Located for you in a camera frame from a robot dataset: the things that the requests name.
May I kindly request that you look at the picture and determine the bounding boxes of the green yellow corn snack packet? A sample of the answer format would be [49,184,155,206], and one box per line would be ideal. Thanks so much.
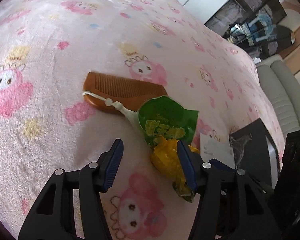
[138,95,199,203]

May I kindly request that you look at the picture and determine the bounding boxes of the black storage box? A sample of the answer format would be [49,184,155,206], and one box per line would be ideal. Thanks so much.
[229,119,280,188]

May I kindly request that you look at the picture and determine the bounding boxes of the white paper card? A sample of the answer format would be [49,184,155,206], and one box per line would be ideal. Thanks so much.
[200,134,235,169]

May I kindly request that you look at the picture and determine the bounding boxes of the grey padded sofa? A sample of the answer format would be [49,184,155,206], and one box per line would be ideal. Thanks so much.
[257,55,300,137]

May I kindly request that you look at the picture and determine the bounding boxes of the brown wooden comb with tassel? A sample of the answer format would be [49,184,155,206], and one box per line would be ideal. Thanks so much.
[82,72,168,130]

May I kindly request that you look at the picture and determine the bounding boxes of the pink cartoon print blanket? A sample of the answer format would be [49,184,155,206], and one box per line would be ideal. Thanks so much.
[0,0,285,239]

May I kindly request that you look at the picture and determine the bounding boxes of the black glass tv stand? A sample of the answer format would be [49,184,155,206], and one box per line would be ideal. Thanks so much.
[205,0,294,59]

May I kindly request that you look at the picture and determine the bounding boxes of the black tracking camera left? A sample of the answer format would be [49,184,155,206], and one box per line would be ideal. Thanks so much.
[274,130,300,228]

